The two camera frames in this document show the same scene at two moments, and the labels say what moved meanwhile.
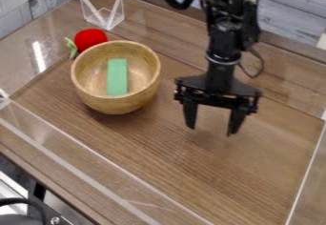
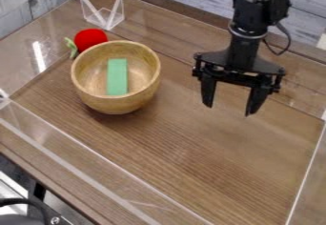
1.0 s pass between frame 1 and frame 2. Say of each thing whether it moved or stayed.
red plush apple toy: stayed
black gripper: moved
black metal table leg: stayed
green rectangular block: stayed
